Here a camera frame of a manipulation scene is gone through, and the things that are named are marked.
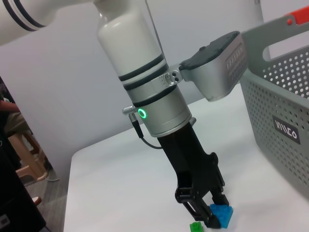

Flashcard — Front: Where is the black computer monitor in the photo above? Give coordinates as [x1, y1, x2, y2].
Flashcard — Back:
[0, 140, 46, 232]

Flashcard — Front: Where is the green rectangular brick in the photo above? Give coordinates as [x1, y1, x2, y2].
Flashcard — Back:
[189, 221, 203, 232]

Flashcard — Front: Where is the grey perforated storage bin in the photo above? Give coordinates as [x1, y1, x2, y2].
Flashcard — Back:
[240, 12, 309, 201]

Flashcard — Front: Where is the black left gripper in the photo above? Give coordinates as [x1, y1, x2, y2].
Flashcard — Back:
[156, 123, 229, 230]

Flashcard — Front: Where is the orange-red background bar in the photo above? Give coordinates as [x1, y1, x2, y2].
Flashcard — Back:
[286, 7, 309, 26]

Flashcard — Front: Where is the blue square brick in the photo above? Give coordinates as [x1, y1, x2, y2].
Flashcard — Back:
[209, 203, 234, 229]

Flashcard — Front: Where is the beige plastic stool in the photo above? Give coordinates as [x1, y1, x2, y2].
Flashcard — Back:
[9, 131, 53, 181]

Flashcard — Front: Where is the white floor cable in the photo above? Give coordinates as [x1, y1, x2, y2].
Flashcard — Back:
[47, 169, 60, 182]

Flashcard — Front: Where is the seated person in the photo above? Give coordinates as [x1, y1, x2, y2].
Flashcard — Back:
[0, 77, 28, 137]

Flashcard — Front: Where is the left wrist camera housing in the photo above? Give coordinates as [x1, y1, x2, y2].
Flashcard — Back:
[178, 30, 248, 102]

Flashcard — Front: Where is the left arm connector cable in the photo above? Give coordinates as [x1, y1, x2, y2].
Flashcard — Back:
[122, 104, 163, 150]

